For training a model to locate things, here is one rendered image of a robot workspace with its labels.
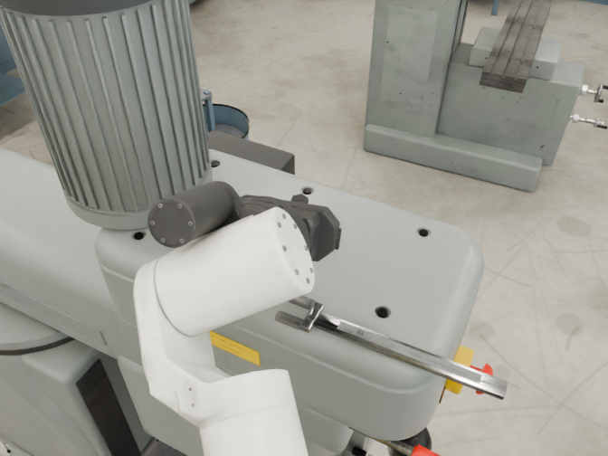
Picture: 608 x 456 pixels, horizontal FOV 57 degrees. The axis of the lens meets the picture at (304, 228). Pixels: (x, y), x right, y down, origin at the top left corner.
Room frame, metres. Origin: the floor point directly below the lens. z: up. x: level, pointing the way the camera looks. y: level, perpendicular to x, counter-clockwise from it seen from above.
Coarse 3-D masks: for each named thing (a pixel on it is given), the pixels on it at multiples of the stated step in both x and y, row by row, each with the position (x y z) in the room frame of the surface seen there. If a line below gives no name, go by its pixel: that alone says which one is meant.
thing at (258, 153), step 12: (216, 132) 1.00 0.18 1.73; (216, 144) 0.96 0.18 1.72; (228, 144) 0.96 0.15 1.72; (240, 144) 0.96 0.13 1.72; (252, 144) 0.96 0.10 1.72; (240, 156) 0.92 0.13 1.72; (252, 156) 0.92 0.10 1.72; (264, 156) 0.92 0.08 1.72; (276, 156) 0.92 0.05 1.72; (288, 156) 0.92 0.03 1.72; (276, 168) 0.88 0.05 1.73; (288, 168) 0.90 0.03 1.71
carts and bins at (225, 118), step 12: (204, 96) 2.72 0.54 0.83; (204, 108) 2.97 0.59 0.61; (216, 108) 2.98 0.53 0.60; (228, 108) 2.96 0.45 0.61; (204, 120) 2.97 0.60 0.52; (216, 120) 2.97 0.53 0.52; (228, 120) 2.96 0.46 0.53; (240, 120) 2.90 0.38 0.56; (228, 132) 2.86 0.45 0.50; (240, 132) 2.86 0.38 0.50
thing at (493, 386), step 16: (304, 304) 0.40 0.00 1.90; (320, 304) 0.40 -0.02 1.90; (288, 320) 0.38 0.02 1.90; (304, 320) 0.38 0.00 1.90; (320, 320) 0.38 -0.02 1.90; (336, 320) 0.38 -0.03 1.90; (352, 336) 0.36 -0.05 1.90; (368, 336) 0.36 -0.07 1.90; (384, 336) 0.36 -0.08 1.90; (384, 352) 0.34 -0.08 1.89; (400, 352) 0.34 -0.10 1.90; (416, 352) 0.34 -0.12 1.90; (432, 368) 0.32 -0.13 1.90; (448, 368) 0.32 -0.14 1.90; (464, 368) 0.32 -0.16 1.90; (464, 384) 0.30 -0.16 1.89; (480, 384) 0.30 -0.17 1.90; (496, 384) 0.30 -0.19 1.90
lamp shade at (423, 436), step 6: (420, 432) 0.45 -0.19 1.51; (426, 432) 0.45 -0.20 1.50; (408, 438) 0.44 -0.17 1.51; (414, 438) 0.44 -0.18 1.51; (420, 438) 0.44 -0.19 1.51; (426, 438) 0.44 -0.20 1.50; (408, 444) 0.43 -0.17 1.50; (414, 444) 0.43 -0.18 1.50; (420, 444) 0.43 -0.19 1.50; (426, 444) 0.43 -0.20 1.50; (390, 450) 0.44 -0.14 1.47
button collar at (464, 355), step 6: (462, 348) 0.42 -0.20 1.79; (468, 348) 0.42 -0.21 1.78; (456, 354) 0.41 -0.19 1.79; (462, 354) 0.41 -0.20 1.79; (468, 354) 0.41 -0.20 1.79; (456, 360) 0.40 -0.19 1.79; (462, 360) 0.40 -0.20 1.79; (468, 360) 0.40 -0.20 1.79; (450, 384) 0.38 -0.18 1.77; (456, 384) 0.38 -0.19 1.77; (450, 390) 0.38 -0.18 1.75; (456, 390) 0.38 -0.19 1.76
